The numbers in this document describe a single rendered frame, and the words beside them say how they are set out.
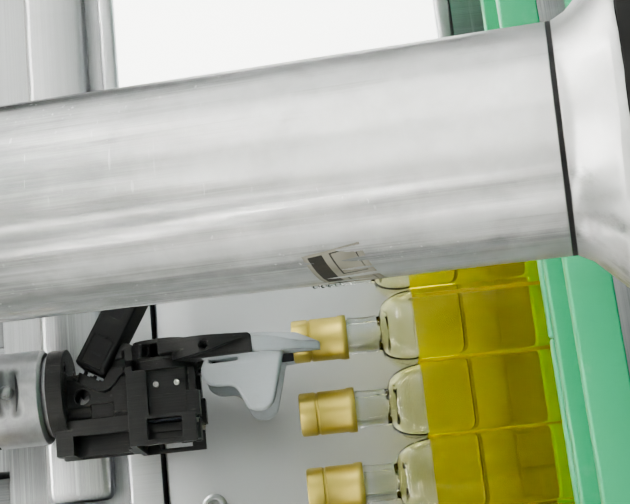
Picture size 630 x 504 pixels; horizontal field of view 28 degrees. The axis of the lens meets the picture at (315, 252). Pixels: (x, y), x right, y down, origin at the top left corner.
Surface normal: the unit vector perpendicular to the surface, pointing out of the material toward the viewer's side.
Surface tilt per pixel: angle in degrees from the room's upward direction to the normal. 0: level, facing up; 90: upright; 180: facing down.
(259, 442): 90
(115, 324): 92
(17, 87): 90
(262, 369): 84
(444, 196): 79
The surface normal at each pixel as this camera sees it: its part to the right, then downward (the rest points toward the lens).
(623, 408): -0.02, -0.25
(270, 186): -0.18, 0.15
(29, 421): 0.05, 0.34
